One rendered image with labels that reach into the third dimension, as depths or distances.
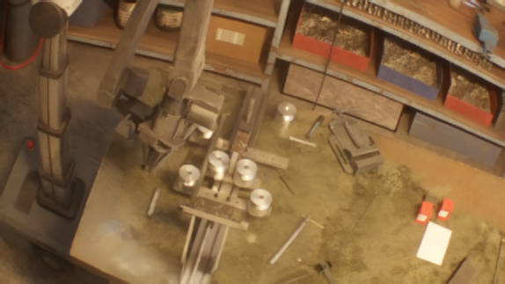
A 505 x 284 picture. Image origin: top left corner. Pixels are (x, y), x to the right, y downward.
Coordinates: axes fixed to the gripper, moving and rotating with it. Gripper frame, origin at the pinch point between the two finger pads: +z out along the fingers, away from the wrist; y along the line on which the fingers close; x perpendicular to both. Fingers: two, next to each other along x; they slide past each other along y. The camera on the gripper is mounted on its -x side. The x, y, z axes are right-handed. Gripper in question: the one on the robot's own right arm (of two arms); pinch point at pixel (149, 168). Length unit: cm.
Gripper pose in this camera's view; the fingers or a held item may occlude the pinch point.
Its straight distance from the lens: 163.1
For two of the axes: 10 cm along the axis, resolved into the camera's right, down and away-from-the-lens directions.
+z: -4.0, 8.7, 2.9
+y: -8.5, -4.7, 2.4
